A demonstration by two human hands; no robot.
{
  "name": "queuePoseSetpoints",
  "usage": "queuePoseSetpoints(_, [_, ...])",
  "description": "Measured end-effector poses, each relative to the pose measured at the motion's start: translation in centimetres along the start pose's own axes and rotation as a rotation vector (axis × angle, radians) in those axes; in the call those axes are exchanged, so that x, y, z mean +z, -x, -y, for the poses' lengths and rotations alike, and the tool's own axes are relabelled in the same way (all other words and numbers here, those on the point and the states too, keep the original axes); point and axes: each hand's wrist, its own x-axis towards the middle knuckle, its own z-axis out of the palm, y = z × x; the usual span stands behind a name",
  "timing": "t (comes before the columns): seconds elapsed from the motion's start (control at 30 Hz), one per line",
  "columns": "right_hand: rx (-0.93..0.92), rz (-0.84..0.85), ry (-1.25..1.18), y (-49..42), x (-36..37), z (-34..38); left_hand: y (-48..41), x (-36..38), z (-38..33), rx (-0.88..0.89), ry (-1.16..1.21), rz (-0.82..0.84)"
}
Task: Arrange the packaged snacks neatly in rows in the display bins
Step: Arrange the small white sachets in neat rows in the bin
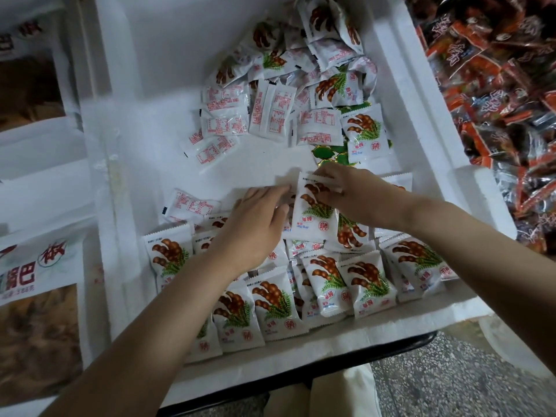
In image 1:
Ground person's right hand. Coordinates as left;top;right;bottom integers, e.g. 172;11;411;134
308;160;420;233

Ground person's left hand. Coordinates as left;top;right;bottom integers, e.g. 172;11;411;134
208;185;295;278

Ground white printed snack packet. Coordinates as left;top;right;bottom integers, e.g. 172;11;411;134
291;171;342;242

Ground pile of white printed packets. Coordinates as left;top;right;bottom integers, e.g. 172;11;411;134
141;0;459;363

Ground pile of dark red packets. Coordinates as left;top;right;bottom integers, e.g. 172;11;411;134
407;0;556;255

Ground white bag of orange crisps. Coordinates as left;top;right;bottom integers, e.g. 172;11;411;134
0;223;88;411
0;14;83;136

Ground person's left forearm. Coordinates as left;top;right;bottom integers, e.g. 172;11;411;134
39;251;262;417

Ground person's right forearm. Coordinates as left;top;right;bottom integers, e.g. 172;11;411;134
395;197;556;374

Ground person's beige trousers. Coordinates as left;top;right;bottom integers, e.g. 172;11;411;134
265;364;383;417

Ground clear round plastic tub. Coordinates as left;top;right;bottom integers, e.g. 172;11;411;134
478;312;556;381

